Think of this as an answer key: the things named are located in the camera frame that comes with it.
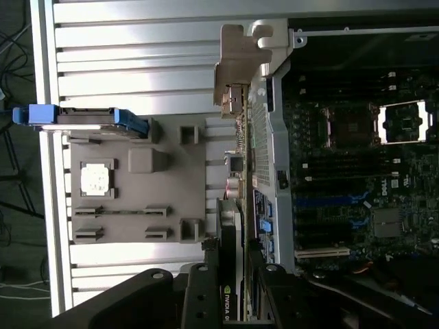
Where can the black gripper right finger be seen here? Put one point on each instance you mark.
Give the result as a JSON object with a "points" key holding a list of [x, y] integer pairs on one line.
{"points": [[284, 301]]}

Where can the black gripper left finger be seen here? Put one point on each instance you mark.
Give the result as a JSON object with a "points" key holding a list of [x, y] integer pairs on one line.
{"points": [[200, 298]]}

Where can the white PCI expansion slot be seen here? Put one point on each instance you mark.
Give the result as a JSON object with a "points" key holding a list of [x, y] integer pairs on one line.
{"points": [[322, 253]]}

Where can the blue long expansion slot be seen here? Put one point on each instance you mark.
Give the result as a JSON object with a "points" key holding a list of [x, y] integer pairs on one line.
{"points": [[322, 201]]}

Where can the grey plastic parts rack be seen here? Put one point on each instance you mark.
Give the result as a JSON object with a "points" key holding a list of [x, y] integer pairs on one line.
{"points": [[154, 192]]}

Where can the silver chipset heat sink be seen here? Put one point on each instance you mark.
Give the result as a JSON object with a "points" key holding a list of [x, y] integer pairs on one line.
{"points": [[387, 222]]}

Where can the silver CPU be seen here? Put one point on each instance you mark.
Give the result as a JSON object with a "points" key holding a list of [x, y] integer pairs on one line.
{"points": [[95, 178]]}

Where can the open grey PC case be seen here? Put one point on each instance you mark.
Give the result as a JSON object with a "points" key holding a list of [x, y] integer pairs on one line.
{"points": [[278, 137]]}

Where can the green motherboard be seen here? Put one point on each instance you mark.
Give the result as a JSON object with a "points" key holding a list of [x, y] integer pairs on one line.
{"points": [[411, 192]]}

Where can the CPU socket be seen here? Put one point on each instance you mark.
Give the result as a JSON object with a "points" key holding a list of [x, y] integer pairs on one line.
{"points": [[350, 125]]}

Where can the silver hard disk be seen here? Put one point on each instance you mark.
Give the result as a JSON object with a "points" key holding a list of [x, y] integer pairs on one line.
{"points": [[85, 118]]}

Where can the silver socket cover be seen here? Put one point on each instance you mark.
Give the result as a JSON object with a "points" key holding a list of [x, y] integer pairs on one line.
{"points": [[404, 105]]}

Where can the hard drive in blue caddy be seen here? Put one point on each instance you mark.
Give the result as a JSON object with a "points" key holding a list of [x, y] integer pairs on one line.
{"points": [[41, 114]]}

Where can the black chassis switch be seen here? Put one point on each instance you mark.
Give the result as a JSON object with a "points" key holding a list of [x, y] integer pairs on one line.
{"points": [[284, 179]]}

